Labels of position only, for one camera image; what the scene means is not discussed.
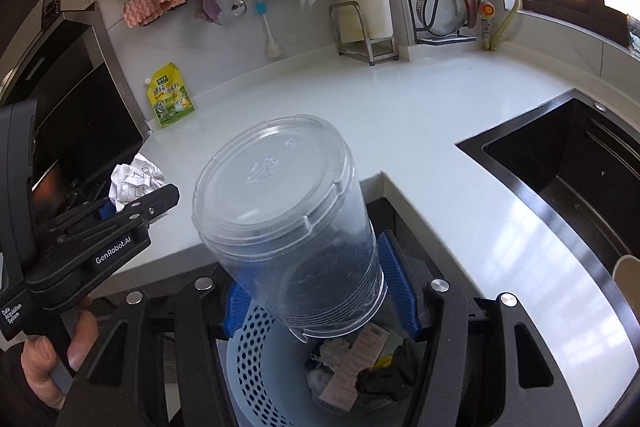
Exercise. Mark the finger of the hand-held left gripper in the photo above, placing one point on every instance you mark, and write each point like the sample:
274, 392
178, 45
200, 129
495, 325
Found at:
104, 212
115, 249

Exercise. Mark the metal cutting board rack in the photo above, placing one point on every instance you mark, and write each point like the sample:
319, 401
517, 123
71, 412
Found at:
385, 49

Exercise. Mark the cream round stool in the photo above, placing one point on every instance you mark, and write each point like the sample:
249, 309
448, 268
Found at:
629, 277

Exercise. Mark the metal pan lid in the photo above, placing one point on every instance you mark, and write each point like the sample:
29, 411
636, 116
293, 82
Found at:
440, 14

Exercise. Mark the cardboard package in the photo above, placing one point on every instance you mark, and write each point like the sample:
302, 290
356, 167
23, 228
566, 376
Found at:
350, 372

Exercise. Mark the black wall tag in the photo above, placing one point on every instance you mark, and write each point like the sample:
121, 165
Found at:
51, 7

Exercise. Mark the clear mug with cartoon print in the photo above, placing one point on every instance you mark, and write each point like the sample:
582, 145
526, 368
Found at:
634, 34

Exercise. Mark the clear plastic cup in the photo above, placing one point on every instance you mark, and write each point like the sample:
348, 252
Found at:
280, 207

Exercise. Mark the white bottle brush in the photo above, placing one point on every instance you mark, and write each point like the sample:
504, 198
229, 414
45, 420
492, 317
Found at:
272, 47

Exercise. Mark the person's left hand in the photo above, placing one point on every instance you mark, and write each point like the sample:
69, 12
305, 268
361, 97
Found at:
82, 337

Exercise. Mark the black kitchen sink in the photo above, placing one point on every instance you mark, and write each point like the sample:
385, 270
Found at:
575, 167

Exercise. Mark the grey perforated waste basket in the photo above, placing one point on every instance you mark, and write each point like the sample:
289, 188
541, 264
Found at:
270, 372

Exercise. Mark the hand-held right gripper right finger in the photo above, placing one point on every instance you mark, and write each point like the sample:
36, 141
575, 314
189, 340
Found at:
400, 287

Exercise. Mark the white tissue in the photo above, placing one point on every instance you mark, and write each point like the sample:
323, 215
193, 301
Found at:
334, 349

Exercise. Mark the black steel integrated stove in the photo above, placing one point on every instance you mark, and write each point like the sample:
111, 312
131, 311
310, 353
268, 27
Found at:
90, 117

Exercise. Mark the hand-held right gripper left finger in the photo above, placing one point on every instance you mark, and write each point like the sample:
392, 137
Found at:
235, 314

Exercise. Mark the dark grey cloth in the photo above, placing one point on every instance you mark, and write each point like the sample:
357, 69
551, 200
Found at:
385, 382

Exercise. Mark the white paper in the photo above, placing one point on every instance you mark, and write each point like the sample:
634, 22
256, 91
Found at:
132, 179

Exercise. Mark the pink sponge cloth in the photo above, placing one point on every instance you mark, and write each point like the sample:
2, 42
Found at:
150, 4

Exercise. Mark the gas valve with orange dial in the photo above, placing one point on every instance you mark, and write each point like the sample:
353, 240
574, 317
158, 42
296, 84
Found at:
486, 12

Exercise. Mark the grey purple hanging cloth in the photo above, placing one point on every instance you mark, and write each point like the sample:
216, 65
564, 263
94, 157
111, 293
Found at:
207, 4

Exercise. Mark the yellow spout pouch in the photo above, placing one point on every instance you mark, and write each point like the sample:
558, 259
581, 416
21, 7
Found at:
172, 99

